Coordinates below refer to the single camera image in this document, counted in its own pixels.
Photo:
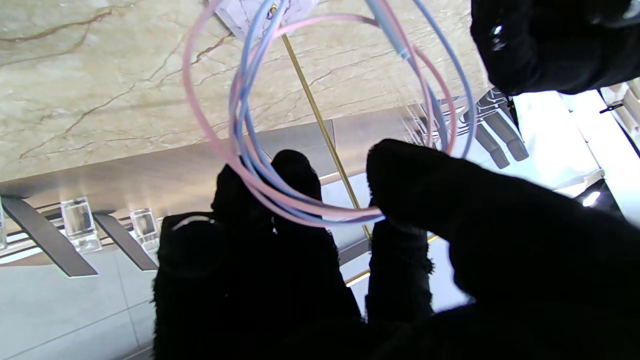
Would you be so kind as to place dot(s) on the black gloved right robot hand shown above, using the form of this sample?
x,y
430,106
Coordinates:
x,y
500,280

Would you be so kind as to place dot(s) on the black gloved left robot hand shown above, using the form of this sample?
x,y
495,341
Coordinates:
x,y
550,45

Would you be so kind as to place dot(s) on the white cloth covered table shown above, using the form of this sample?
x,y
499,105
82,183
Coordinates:
x,y
555,140

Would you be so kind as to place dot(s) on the grey table inlay panel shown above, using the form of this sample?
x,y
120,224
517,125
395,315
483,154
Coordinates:
x,y
300,140

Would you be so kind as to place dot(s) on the dark upright desk monitor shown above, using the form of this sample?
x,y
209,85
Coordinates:
x,y
50,237
125,242

